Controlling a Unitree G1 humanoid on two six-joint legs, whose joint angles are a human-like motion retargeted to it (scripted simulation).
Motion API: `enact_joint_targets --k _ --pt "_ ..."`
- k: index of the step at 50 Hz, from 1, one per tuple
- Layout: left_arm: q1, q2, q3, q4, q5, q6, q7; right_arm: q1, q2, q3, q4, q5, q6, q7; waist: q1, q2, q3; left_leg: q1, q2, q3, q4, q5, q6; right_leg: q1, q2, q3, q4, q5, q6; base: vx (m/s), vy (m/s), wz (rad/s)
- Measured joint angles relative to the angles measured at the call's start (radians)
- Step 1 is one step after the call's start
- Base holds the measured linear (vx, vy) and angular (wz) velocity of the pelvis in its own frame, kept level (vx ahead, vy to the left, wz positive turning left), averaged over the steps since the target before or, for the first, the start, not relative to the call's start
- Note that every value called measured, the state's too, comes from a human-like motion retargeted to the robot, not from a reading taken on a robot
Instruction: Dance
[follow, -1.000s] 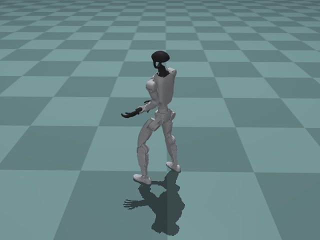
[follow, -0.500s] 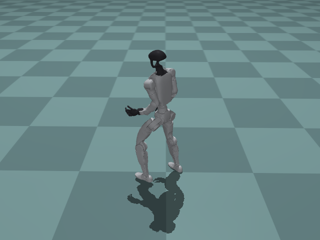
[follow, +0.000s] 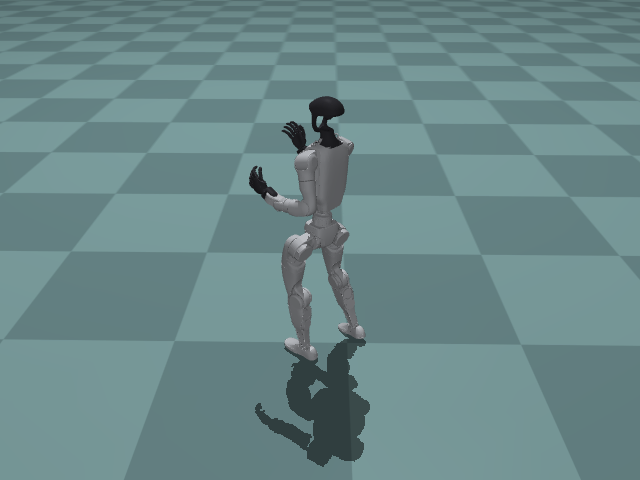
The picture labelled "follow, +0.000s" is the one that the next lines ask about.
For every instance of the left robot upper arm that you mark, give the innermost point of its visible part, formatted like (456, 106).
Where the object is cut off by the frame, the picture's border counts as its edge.
(305, 165)

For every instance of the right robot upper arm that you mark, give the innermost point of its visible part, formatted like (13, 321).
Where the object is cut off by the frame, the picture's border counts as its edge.
(349, 143)

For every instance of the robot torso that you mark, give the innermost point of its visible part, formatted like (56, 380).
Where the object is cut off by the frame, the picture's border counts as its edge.
(330, 180)

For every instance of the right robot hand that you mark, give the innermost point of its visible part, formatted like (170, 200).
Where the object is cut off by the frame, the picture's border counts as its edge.
(298, 138)

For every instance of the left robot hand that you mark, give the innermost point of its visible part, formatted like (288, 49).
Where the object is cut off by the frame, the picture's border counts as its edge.
(259, 185)

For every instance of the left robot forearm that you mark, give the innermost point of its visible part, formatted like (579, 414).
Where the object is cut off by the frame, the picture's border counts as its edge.
(293, 207)

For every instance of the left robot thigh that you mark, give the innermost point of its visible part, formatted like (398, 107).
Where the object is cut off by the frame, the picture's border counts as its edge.
(295, 252)

